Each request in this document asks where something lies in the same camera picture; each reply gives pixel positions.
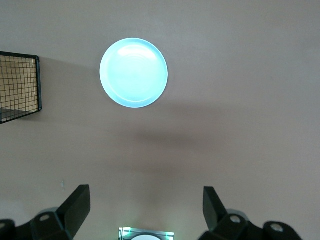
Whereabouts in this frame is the light blue round plate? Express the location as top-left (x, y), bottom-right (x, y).
top-left (99, 37), bottom-right (169, 109)

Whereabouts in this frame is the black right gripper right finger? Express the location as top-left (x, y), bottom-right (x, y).
top-left (201, 186), bottom-right (301, 240)

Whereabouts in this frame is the black wire mesh basket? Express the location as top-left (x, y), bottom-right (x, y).
top-left (0, 50), bottom-right (43, 125)

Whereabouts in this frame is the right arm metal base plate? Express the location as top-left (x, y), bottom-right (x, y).
top-left (118, 226), bottom-right (175, 240)

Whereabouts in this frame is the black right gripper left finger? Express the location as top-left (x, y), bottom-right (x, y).
top-left (0, 184), bottom-right (91, 240)

